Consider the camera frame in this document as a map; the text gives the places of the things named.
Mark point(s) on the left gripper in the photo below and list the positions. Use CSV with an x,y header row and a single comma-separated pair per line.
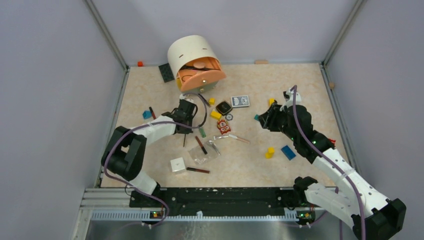
x,y
186,131

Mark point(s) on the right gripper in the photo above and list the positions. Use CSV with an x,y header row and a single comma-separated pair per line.
x,y
267,119

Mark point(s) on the black makeup brush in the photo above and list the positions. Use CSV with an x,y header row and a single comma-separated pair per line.
x,y
188,67

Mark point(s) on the pink makeup sponge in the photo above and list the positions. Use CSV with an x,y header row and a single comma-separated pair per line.
x,y
199,64

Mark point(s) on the white round drawer organizer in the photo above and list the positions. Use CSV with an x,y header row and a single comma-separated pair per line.
x,y
187,50

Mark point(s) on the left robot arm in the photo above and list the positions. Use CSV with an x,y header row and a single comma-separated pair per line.
x,y
123,157

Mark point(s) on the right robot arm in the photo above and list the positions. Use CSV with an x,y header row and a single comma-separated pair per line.
x,y
370,214

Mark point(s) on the black eyeliner pen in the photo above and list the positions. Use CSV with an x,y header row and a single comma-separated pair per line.
x,y
204,101

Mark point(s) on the green tube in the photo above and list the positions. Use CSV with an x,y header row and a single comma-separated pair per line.
x,y
202,132

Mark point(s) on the small yellow block with cap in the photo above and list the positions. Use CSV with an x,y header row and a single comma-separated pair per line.
x,y
212,101

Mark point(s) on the yellow cube block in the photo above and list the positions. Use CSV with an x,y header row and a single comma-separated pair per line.
x,y
215,115

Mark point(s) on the blue lego brick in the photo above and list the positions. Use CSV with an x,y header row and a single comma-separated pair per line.
x,y
288,152

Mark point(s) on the small blue cube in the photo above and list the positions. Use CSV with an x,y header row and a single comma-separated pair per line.
x,y
146,114

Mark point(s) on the silver small tube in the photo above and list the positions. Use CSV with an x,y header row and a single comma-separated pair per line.
x,y
218,137

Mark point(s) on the clear plastic wrapper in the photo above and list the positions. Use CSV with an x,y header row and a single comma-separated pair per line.
x,y
199,157

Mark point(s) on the black square compact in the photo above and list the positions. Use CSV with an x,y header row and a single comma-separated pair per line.
x,y
224,108

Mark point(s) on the brown lip gloss tube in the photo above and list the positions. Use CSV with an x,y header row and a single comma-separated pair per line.
x,y
201,145

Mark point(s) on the black lego plate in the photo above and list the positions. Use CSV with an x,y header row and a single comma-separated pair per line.
x,y
166,72

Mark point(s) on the blue playing card box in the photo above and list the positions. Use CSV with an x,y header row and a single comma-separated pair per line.
x,y
241,101

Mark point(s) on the white cosmetic box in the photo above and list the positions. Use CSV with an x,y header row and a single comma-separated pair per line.
x,y
177,165

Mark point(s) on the dark red lipstick tube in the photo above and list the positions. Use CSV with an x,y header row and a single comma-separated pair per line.
x,y
198,170

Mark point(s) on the wooden block on ledge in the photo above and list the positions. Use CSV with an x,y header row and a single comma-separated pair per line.
x,y
261,62

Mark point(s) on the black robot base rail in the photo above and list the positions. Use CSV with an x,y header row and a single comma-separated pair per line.
x,y
226,202

